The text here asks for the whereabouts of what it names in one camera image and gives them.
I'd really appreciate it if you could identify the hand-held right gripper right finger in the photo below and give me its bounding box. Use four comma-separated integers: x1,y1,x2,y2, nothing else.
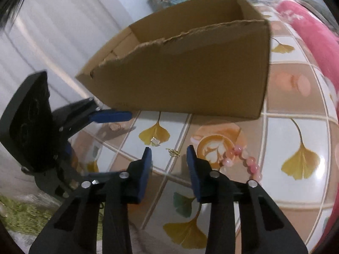
187,145,309,254

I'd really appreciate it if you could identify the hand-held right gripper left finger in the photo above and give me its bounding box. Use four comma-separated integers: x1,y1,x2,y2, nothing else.
29,147,152,254

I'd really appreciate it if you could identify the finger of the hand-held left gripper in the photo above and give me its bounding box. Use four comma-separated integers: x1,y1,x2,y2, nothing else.
61,144,122,191
57,98,132,138

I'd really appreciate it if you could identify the pink bead bracelet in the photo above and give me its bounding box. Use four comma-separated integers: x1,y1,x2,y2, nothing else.
219,145,263,187

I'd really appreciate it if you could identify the brown cardboard box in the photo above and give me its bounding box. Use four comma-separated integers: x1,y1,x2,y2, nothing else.
75,0,272,119

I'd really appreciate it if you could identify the white curtain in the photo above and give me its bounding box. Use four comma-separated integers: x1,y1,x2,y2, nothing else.
0,0,133,196

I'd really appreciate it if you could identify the green fluffy cloth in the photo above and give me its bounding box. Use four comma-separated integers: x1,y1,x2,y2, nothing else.
0,194,64,236

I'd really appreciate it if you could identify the pink floral blanket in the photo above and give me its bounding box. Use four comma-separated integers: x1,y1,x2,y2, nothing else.
275,0,339,93

